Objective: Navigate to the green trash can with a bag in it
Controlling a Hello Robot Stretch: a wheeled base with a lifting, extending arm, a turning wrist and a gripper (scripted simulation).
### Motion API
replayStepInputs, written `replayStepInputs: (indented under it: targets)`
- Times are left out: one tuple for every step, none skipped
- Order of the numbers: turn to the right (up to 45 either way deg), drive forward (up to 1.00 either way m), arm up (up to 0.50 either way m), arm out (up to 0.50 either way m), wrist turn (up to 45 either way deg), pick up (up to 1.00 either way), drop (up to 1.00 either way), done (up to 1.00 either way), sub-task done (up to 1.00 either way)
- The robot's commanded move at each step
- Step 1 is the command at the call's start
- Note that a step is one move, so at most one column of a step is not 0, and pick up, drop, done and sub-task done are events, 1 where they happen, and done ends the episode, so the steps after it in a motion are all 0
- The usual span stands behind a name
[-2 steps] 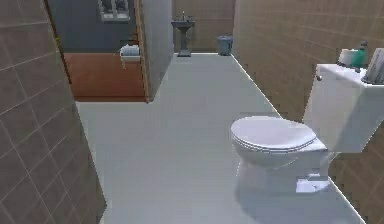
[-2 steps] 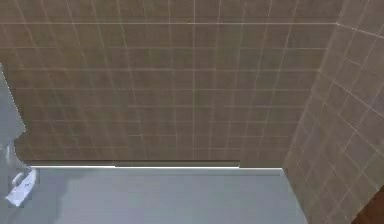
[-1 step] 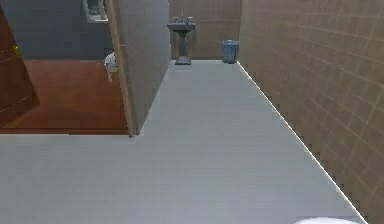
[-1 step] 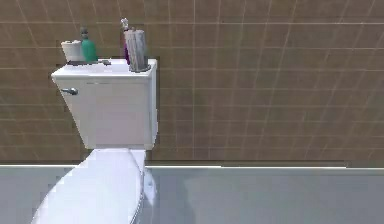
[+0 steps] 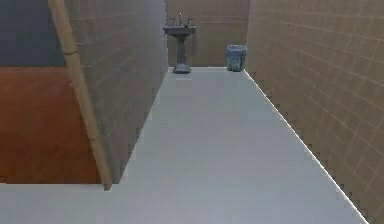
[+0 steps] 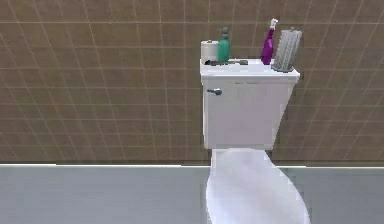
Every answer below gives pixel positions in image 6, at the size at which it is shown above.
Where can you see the black flat tool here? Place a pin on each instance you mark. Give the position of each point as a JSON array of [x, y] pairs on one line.
[[226, 62]]

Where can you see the green soap bottle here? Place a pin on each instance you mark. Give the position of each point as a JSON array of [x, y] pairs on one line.
[[223, 48]]

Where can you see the purple spray bottle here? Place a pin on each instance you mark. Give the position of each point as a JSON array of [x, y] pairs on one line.
[[267, 48]]

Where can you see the grey paper towel roll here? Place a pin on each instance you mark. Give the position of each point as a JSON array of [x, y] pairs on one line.
[[286, 51]]

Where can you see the white toilet paper roll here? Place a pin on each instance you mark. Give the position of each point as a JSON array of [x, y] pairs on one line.
[[208, 51]]

